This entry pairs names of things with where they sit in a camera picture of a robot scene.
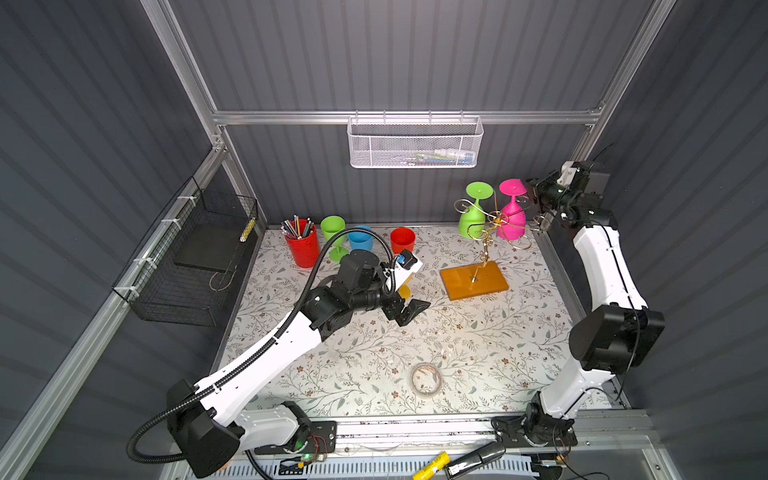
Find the black wire basket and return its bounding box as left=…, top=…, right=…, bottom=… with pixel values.
left=113, top=178, right=259, bottom=327

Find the white wire mesh basket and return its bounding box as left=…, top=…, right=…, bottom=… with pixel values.
left=346, top=115, right=484, bottom=169

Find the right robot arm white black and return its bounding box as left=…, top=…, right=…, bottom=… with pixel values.
left=491, top=161, right=665, bottom=448

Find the black handheld device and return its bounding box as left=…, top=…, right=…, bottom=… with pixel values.
left=443, top=441, right=506, bottom=480

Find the blue wine glass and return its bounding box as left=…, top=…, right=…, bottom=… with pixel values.
left=348, top=225, right=374, bottom=251

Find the red wine glass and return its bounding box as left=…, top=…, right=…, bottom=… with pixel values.
left=390, top=227, right=416, bottom=255

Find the pink wine glass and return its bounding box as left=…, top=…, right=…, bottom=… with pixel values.
left=497, top=179, right=527, bottom=241

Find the gold rack with orange base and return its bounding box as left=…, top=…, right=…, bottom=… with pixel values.
left=440, top=191, right=536, bottom=301

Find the red pencil cup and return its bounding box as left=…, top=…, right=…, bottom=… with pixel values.
left=281, top=215, right=320, bottom=268

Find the green wine glass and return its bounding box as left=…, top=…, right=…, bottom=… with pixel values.
left=320, top=215, right=349, bottom=263
left=458, top=181, right=494, bottom=240

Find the yellow marker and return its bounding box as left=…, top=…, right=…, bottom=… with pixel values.
left=412, top=452, right=451, bottom=480

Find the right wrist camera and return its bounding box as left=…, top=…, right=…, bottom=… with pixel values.
left=556, top=161, right=580, bottom=188

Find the clear tape roll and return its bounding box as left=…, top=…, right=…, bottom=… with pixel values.
left=410, top=362, right=443, bottom=398

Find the yellow wine glass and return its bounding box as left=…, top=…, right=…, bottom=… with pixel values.
left=398, top=284, right=412, bottom=300

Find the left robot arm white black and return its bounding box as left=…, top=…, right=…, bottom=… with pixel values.
left=126, top=232, right=430, bottom=478

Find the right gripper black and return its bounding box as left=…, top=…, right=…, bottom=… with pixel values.
left=522, top=171, right=573, bottom=216

